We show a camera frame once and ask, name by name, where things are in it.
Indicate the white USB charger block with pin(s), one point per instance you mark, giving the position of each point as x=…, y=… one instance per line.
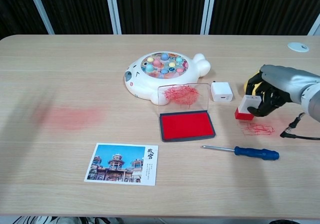
x=221, y=90

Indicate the white red stamp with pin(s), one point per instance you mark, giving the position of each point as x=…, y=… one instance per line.
x=243, y=115

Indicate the white whale fishing game toy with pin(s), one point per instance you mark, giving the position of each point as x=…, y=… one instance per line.
x=140, y=81

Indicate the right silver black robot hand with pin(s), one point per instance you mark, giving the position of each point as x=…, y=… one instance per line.
x=282, y=81

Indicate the white partition frame post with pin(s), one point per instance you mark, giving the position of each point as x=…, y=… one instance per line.
x=208, y=9
x=315, y=30
x=113, y=9
x=40, y=9

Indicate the palace photo postcard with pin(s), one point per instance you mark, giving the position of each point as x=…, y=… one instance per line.
x=120, y=164

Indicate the red ink pad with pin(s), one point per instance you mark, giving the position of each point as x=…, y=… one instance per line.
x=186, y=124

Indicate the yellow pear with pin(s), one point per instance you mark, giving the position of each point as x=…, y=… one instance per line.
x=247, y=85

